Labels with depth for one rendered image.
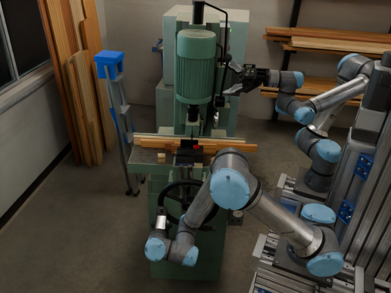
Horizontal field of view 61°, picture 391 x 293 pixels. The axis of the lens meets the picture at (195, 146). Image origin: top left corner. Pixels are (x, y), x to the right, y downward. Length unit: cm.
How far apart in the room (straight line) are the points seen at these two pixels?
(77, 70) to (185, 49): 153
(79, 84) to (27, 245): 128
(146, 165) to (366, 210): 99
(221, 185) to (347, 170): 61
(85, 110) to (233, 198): 219
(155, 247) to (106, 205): 162
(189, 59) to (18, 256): 179
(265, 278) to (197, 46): 102
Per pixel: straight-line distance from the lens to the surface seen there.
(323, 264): 119
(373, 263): 162
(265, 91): 358
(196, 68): 150
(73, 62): 286
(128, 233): 256
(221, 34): 182
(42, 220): 281
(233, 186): 95
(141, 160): 169
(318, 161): 170
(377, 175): 135
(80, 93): 294
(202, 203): 121
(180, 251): 125
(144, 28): 402
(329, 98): 152
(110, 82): 239
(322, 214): 128
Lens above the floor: 186
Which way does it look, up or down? 32 degrees down
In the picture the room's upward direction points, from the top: 3 degrees clockwise
